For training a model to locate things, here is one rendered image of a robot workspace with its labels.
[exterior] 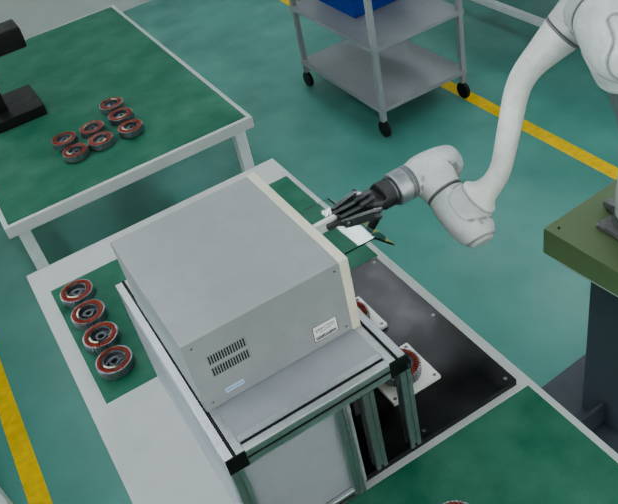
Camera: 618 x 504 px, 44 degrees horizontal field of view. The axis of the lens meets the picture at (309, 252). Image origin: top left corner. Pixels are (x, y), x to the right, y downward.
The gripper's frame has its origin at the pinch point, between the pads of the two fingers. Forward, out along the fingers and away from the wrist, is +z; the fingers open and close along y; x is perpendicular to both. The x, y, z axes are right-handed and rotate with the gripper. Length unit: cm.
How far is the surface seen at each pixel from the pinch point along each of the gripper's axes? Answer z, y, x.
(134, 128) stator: 6, 162, -40
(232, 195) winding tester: 17.7, 9.8, 13.6
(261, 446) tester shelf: 43, -42, -8
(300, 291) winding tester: 21.2, -28.5, 11.6
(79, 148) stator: 30, 168, -41
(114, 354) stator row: 58, 40, -41
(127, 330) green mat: 51, 50, -43
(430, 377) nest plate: -8.3, -27.0, -39.9
